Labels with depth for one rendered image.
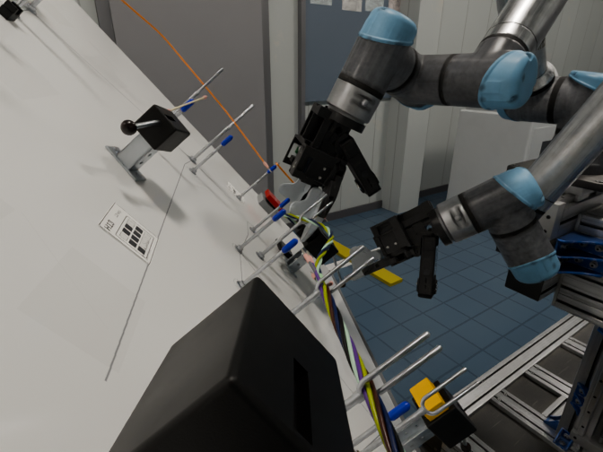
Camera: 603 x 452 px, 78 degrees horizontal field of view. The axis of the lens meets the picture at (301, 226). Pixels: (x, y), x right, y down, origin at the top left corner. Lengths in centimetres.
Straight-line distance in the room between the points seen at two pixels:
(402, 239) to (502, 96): 27
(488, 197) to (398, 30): 29
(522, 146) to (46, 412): 378
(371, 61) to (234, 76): 243
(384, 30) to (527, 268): 44
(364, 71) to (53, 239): 45
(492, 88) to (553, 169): 27
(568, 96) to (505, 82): 57
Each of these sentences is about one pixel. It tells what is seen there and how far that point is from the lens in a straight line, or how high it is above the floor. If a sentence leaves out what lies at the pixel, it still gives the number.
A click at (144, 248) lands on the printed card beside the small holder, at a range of 34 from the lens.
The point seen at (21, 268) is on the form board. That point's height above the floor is 130.
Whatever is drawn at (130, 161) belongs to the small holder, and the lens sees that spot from 43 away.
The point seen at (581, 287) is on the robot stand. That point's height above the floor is 89.
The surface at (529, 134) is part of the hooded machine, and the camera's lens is 381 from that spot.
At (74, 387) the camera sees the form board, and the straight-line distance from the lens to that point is 22.
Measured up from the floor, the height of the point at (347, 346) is 122.
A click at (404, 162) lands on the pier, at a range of 393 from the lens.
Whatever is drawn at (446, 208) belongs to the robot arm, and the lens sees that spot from 68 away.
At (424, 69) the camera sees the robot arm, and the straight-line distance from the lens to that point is 65.
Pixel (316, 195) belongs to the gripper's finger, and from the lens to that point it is 60.
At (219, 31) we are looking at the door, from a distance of 295.
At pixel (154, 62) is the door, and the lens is 280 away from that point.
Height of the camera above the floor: 140
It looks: 23 degrees down
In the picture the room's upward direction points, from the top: straight up
